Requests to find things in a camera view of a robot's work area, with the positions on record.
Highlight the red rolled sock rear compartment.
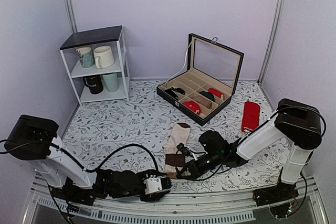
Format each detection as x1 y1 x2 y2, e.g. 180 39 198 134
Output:
208 88 224 100

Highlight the black ceramic mug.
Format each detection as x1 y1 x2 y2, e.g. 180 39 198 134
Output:
83 75 103 94

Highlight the red rolled sock front compartment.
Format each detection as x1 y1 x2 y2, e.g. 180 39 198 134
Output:
183 100 202 115

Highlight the right aluminium corner post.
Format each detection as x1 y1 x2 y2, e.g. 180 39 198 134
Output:
258 0 285 85

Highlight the black compartment storage box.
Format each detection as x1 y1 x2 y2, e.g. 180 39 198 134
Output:
156 33 244 126

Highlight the pale green tumbler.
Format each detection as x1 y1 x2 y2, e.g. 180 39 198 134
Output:
102 73 118 93

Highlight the white ceramic mug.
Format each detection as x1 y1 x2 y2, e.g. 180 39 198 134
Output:
93 46 114 69

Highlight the red folded sock on table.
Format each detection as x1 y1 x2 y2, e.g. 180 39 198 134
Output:
241 101 260 133

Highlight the cream and brown striped sock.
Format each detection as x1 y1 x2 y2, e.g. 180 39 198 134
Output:
163 123 191 179

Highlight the dark green sock in box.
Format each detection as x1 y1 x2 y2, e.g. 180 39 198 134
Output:
200 91 215 102

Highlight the black sock in box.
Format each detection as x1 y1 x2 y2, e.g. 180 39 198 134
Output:
165 87 186 100

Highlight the floral patterned table mat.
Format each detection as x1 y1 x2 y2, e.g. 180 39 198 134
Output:
63 81 289 193

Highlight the beige rolled sock in box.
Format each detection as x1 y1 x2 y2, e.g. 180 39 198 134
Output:
193 95 212 109

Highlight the patterned teal ceramic cup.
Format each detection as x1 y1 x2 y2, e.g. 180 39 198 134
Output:
76 46 95 68

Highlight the aluminium table edge rail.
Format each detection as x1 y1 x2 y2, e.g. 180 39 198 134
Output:
23 176 331 223

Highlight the red rolled sock compartment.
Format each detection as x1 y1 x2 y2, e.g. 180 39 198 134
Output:
183 100 202 115
208 88 224 100

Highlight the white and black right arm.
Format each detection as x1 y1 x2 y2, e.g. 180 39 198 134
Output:
176 99 327 201

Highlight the white shelf with black top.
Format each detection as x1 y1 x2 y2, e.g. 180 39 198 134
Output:
60 25 130 105

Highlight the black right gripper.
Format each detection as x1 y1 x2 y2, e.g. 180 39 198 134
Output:
178 152 223 180

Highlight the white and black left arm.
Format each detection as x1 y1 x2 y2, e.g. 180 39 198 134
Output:
1 115 172 206

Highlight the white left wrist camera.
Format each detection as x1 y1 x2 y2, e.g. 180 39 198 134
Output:
143 177 172 195

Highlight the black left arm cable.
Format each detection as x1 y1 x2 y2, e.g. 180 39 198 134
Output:
0 140 160 175

